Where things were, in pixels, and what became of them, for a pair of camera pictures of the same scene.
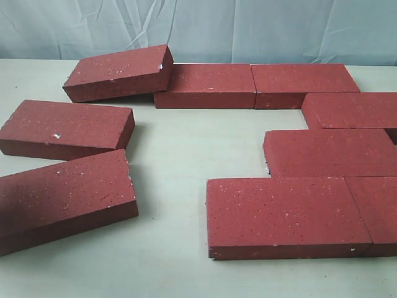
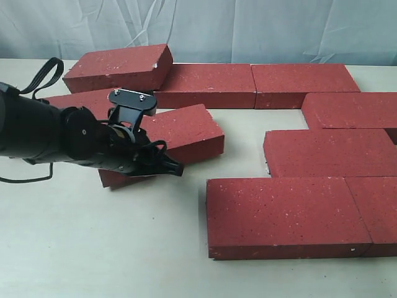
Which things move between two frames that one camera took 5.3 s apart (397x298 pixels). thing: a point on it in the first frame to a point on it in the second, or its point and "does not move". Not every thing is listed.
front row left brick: (284, 218) does not move
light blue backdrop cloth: (329, 32) does not move
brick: (64, 197) to (189, 133)
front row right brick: (376, 198) does not move
